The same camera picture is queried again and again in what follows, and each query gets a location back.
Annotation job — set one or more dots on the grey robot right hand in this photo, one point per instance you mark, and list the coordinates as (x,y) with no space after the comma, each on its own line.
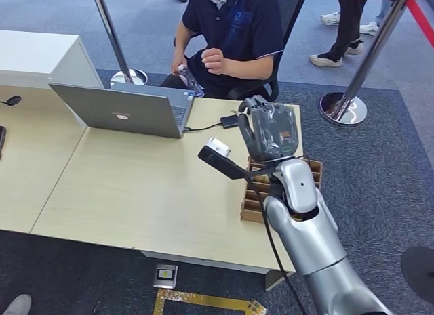
(271,133)

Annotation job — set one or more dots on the person's left hand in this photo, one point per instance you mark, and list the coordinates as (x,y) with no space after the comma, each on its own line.
(213,61)

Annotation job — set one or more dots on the person's right hand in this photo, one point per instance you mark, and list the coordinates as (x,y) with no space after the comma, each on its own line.
(177,64)

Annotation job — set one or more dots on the dark patterned pouch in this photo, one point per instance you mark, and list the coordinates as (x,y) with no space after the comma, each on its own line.
(191,82)

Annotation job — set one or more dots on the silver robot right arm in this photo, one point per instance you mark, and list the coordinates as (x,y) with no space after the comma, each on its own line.
(315,241)

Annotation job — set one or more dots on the person's right forearm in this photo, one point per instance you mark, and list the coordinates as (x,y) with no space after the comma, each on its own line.
(181,41)

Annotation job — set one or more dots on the person's left forearm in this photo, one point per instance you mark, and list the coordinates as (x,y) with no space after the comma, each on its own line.
(247,68)

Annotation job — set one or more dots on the seated person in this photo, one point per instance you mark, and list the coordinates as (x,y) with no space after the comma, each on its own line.
(237,25)

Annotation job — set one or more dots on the wooden card organizer box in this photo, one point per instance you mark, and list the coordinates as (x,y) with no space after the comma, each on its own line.
(252,205)

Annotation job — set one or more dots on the person in white shoes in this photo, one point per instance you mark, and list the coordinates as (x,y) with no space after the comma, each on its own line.
(345,25)
(369,29)

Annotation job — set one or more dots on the black external drive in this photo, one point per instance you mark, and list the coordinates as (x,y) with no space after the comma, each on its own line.
(228,121)

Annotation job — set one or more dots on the grey laptop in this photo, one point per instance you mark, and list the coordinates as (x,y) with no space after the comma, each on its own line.
(119,111)

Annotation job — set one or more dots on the black office chair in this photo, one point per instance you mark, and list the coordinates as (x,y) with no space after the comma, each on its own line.
(289,12)

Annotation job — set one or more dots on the white cabinet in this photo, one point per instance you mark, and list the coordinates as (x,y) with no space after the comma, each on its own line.
(34,52)

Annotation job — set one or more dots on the metal floor socket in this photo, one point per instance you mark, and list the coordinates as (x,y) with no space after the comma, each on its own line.
(165,276)

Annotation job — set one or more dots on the red barrier belt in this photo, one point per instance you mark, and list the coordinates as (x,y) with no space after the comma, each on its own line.
(420,21)

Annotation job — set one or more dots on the black round disc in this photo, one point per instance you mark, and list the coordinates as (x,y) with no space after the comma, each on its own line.
(419,272)

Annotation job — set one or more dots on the black desk device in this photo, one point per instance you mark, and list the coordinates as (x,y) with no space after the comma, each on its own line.
(1,140)

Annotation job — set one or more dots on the grey shoe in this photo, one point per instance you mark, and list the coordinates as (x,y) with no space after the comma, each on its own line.
(18,306)

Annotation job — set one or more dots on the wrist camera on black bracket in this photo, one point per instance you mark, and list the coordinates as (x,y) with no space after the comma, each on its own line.
(220,162)

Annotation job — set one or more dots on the chrome stanchion post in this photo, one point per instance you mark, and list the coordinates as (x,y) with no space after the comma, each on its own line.
(373,52)
(112,34)

